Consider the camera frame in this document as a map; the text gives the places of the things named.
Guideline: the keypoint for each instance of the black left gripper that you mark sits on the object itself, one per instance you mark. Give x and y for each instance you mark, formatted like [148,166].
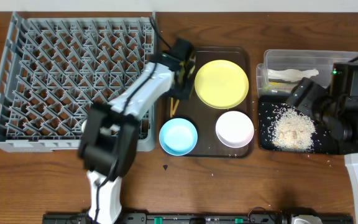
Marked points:
[183,90]

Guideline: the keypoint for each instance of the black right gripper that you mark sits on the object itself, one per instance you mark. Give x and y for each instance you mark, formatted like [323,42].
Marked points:
[303,96]

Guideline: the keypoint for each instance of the pink bowl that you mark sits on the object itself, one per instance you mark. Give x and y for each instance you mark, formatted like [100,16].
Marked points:
[234,129]

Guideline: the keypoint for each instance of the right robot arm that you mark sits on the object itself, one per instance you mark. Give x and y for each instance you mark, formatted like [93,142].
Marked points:
[336,108]

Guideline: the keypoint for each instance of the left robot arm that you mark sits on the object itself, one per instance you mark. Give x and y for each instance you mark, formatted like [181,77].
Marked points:
[111,131]

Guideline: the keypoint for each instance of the pile of rice waste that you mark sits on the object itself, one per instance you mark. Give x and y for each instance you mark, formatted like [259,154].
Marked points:
[292,130]

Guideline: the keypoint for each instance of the black waste tray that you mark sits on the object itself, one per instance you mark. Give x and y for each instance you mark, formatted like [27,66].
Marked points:
[323,142]

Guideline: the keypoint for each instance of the yellow round plate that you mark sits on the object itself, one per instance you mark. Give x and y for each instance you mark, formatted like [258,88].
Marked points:
[221,84]

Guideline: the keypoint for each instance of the clear plastic bin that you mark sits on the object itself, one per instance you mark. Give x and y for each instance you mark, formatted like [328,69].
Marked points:
[279,59]

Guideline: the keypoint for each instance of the light blue bowl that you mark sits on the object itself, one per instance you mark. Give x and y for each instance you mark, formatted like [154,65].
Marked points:
[178,137]

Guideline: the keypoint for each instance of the dark brown serving tray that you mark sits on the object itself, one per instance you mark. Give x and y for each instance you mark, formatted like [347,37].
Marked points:
[204,117]

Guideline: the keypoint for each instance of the grey plastic dish rack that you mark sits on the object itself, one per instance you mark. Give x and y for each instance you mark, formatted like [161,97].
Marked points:
[53,69]

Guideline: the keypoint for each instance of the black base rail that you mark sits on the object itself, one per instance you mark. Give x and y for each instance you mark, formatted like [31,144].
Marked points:
[257,215]

